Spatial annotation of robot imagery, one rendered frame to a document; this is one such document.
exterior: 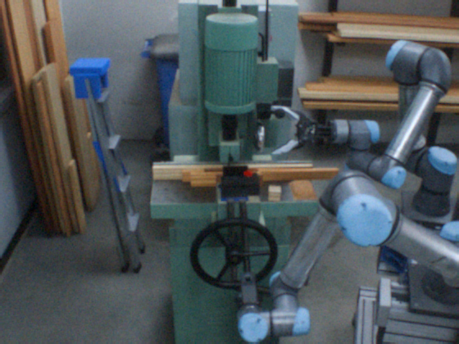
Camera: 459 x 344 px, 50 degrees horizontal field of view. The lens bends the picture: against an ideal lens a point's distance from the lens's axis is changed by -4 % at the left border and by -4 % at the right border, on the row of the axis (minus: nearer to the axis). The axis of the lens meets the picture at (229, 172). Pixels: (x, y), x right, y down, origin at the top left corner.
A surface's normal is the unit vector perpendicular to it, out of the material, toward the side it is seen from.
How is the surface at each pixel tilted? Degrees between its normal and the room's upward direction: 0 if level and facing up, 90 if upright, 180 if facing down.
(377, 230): 86
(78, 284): 0
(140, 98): 90
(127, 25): 90
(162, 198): 0
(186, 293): 90
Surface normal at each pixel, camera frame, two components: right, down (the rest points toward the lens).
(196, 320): 0.06, 0.48
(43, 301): 0.01, -0.88
